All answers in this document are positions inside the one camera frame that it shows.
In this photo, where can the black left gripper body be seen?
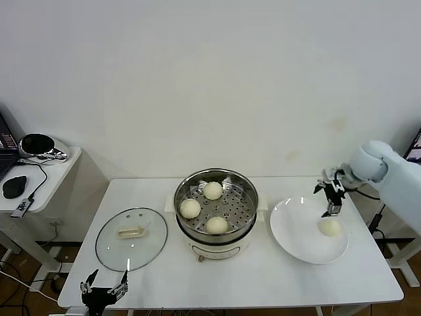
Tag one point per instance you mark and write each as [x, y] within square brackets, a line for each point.
[97, 296]

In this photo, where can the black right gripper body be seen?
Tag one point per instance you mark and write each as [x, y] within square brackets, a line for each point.
[335, 195]

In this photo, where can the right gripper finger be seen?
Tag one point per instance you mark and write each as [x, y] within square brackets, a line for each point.
[319, 189]
[335, 209]

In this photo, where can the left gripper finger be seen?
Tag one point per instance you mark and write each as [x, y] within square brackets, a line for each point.
[89, 283]
[122, 288]

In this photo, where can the white steamed baozi bun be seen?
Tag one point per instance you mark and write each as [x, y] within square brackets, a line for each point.
[190, 209]
[212, 191]
[329, 227]
[217, 225]

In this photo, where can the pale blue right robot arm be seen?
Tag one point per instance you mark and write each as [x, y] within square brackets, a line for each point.
[401, 187]

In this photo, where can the stainless steel steamer basket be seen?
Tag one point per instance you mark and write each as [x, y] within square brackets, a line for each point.
[237, 214]

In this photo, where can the grey round floor object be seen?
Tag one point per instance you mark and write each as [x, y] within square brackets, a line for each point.
[56, 284]

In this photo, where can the white round plate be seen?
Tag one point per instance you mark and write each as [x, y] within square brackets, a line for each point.
[296, 230]

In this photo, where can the white side table with label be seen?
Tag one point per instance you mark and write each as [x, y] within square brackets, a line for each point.
[405, 270]

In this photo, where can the black laptop beside label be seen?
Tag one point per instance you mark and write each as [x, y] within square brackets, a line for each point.
[415, 145]

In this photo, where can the grey usb dongle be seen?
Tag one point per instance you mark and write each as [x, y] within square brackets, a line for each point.
[21, 207]

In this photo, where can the cream electric cooking pot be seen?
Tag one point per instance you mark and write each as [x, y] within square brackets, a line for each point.
[217, 247]

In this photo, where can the white side table with mouse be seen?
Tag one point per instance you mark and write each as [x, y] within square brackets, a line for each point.
[56, 184]

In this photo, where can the black computer mouse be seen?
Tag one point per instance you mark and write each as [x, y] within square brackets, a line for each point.
[14, 187]

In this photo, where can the shiny chrome black gadget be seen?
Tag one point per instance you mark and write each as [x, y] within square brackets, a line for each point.
[49, 151]

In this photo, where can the black laptop beside mouse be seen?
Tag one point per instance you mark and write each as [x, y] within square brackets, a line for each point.
[5, 158]

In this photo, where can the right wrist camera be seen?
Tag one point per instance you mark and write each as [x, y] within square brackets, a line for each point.
[333, 176]

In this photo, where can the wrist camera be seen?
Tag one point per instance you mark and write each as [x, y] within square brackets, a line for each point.
[333, 176]
[77, 311]

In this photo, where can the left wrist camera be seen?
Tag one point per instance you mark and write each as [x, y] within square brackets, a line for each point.
[77, 311]

